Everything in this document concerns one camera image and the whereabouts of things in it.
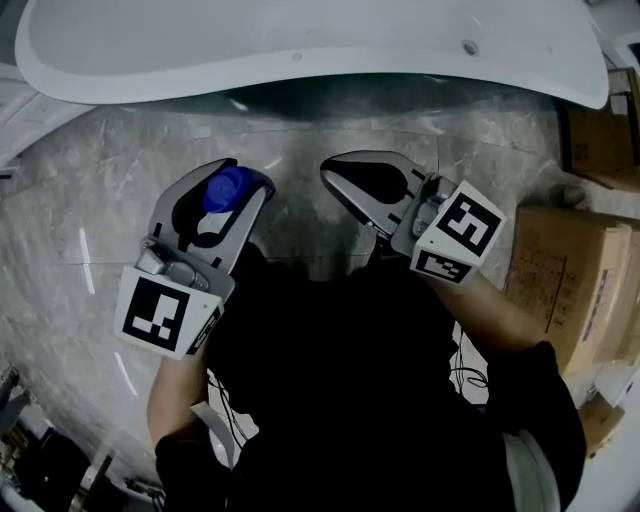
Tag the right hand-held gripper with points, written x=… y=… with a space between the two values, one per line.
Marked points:
x=465 y=225

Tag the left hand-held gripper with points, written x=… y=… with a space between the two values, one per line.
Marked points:
x=155 y=312

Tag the blue plastic object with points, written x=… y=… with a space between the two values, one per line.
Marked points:
x=227 y=190

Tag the white oval bathtub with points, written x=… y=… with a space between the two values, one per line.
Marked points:
x=250 y=40

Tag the person's left forearm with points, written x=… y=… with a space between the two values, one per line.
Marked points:
x=172 y=395

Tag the person's right forearm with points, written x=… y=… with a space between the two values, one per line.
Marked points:
x=495 y=315

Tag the person's black clothed body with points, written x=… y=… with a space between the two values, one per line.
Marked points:
x=350 y=375

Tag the white vanity cabinet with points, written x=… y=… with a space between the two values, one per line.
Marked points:
x=30 y=115

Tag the large taped cardboard box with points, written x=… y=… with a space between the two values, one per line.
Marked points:
x=565 y=280

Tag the cardboard box with white label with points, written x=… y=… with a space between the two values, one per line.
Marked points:
x=600 y=140

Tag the black case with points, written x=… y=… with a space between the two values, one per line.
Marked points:
x=60 y=460

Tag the white small carton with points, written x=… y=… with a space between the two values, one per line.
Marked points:
x=620 y=385

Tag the small cardboard box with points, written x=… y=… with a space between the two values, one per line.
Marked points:
x=600 y=425

